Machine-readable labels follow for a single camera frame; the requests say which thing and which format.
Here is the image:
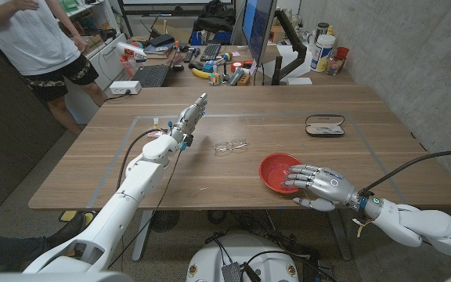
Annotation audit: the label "black glasses case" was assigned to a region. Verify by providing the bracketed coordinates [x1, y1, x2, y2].
[305, 114, 346, 138]

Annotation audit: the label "teal grey tool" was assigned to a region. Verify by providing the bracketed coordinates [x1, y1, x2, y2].
[228, 67, 246, 85]

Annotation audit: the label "clear plastic cup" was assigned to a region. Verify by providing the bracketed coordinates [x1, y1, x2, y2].
[326, 53, 346, 76]

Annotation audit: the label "white cabinet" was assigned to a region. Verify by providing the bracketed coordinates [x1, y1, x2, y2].
[59, 33, 129, 125]

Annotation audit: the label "round black floor fan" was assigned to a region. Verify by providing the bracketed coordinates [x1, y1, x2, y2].
[150, 210, 181, 233]

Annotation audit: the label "black laptop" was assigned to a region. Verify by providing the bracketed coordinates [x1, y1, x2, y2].
[131, 53, 179, 88]

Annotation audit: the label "white robot chest edge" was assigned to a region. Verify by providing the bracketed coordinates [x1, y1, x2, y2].
[0, 270, 135, 282]

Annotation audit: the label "grey table leg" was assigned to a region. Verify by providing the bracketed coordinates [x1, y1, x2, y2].
[132, 210, 154, 262]
[325, 207, 354, 262]

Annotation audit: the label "black keyboard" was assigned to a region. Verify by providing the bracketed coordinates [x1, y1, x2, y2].
[200, 42, 222, 62]

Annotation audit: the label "brown cardboard box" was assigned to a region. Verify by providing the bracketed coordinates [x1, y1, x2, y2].
[270, 25, 287, 43]

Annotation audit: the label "white paper sheet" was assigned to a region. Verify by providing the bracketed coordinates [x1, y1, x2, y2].
[274, 43, 316, 79]

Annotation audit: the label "red bowl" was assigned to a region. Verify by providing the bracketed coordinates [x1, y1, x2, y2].
[258, 152, 305, 195]

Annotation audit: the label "white power strip box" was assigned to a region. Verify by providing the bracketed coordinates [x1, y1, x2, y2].
[109, 80, 143, 96]

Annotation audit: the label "blue bag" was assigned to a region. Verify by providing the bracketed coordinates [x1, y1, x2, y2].
[189, 30, 233, 46]

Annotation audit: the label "white tube red print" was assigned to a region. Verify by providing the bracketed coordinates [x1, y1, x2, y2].
[115, 41, 148, 62]

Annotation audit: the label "black remote control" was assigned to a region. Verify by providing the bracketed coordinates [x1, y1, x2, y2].
[182, 47, 202, 63]

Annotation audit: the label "yellow banana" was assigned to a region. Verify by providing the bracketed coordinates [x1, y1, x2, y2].
[192, 67, 213, 80]

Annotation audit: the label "white canister blue label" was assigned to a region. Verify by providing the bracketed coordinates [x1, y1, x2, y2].
[310, 34, 337, 73]

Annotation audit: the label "white robot torso base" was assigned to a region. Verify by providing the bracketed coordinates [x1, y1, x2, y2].
[186, 233, 300, 282]

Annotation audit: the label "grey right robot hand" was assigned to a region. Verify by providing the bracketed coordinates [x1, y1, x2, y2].
[280, 164, 367, 213]

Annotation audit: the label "computer monitor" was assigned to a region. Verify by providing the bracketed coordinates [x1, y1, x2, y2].
[241, 0, 278, 66]

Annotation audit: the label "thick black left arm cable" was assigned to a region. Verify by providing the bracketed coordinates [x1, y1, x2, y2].
[116, 128, 170, 191]

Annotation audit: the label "clear frame glasses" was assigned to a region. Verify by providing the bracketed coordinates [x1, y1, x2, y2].
[211, 139, 249, 154]

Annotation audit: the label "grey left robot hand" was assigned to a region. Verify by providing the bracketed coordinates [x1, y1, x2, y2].
[168, 92, 209, 152]

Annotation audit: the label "yellow flat floor pad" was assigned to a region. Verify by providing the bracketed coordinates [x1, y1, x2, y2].
[58, 210, 93, 228]

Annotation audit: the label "white shelf with clutter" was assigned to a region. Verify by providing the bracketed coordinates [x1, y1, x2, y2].
[55, 0, 117, 56]

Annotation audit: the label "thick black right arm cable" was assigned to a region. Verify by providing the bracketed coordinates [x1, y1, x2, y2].
[358, 150, 451, 197]

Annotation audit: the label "stack of books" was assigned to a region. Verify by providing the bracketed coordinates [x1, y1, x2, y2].
[143, 34, 177, 55]

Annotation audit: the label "black backpack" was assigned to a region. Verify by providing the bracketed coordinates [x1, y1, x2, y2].
[192, 0, 237, 34]

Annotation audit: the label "person in white t-shirt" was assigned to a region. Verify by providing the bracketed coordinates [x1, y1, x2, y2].
[0, 0, 109, 138]

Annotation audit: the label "seated person dark trousers leg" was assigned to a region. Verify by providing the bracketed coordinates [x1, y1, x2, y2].
[0, 213, 88, 271]

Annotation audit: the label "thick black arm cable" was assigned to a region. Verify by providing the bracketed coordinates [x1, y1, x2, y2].
[116, 128, 170, 191]
[358, 150, 451, 197]

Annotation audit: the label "wooden desk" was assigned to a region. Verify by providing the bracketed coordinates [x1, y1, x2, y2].
[129, 43, 358, 88]

